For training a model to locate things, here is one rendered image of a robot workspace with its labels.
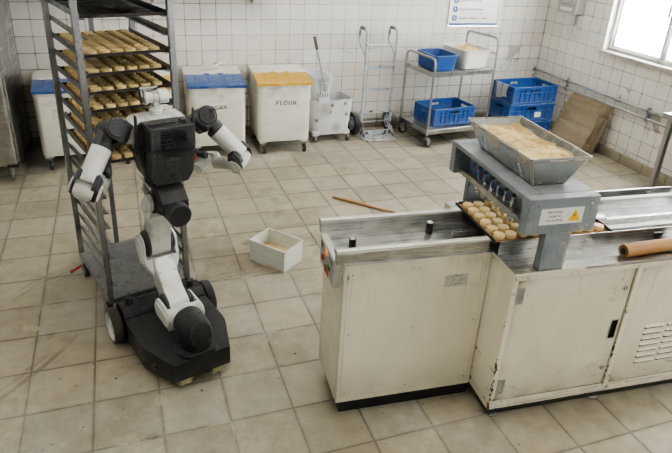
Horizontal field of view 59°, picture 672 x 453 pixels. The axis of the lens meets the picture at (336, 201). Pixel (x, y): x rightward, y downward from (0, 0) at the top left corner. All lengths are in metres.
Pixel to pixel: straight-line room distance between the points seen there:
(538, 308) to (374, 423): 0.93
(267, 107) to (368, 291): 3.51
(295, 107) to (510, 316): 3.70
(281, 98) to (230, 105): 0.49
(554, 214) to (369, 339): 0.97
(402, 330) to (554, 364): 0.76
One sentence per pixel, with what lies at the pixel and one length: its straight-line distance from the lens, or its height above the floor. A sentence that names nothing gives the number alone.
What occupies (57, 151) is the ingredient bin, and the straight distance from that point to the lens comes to 5.82.
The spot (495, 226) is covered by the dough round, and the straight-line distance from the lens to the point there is 2.80.
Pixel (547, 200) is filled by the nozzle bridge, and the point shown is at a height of 1.17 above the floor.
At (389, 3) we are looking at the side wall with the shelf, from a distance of 6.74.
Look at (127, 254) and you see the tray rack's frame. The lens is 4.04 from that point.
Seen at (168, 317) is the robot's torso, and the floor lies 0.32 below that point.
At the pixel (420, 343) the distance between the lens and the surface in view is 2.89.
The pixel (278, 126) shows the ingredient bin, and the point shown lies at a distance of 5.92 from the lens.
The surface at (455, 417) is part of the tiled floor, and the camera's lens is 3.12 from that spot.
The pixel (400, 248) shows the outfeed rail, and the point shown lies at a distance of 2.56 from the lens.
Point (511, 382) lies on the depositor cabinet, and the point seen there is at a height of 0.23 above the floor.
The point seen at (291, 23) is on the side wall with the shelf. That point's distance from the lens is 6.40.
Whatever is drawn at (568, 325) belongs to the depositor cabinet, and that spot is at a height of 0.52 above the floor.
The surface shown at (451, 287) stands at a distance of 2.76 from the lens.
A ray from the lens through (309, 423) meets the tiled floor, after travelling 2.99.
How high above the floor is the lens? 2.13
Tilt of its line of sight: 25 degrees down
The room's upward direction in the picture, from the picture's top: 3 degrees clockwise
